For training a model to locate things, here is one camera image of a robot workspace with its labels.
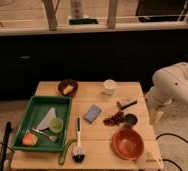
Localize blue sponge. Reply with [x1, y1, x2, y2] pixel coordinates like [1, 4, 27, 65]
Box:
[83, 105, 101, 123]

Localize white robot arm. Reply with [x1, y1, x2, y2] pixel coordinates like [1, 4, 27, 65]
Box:
[145, 62, 188, 125]

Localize small dark metal cup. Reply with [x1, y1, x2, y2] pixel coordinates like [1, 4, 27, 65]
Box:
[124, 114, 138, 127]

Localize brown block with black stick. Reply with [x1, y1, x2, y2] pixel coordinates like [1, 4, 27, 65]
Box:
[117, 98, 137, 110]

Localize bunch of dark grapes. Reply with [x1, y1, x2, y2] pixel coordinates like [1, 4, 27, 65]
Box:
[103, 112, 124, 126]

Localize orange bowl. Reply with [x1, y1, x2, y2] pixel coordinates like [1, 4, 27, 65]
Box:
[111, 128, 144, 160]

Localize white cup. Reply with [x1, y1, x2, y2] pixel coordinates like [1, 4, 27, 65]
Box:
[102, 79, 117, 95]

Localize dish brush black bristles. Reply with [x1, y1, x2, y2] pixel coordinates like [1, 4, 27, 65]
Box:
[72, 117, 85, 163]

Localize yellow food piece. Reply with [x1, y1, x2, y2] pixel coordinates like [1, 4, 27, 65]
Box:
[63, 85, 74, 95]

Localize dark brown small bowl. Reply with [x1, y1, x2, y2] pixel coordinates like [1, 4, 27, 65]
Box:
[58, 79, 78, 97]

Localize green small cup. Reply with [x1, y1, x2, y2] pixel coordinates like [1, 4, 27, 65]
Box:
[49, 118, 63, 133]

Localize metal spoon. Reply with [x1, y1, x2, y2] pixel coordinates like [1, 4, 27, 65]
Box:
[32, 128, 58, 142]

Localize grey cloth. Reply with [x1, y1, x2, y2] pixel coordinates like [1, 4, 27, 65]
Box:
[37, 107, 56, 130]

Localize green plastic tray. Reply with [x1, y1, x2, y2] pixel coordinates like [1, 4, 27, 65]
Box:
[12, 96, 72, 152]

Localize green rectangular object on shelf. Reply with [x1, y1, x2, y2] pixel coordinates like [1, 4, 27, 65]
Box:
[69, 18, 98, 25]

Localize red yellow apple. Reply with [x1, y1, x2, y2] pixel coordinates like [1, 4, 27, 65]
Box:
[22, 133, 38, 146]

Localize black pole stand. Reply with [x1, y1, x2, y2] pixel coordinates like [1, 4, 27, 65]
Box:
[0, 122, 12, 171]

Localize black cable on floor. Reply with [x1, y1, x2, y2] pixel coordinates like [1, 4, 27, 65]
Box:
[155, 132, 188, 171]

